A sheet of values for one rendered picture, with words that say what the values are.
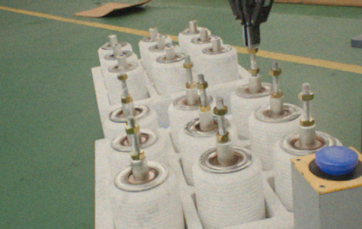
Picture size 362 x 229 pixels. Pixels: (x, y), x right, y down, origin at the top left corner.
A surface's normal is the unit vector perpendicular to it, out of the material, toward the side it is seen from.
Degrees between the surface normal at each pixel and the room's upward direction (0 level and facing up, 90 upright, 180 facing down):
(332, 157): 0
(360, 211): 90
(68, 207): 0
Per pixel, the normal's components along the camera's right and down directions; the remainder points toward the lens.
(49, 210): -0.13, -0.91
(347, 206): 0.17, 0.37
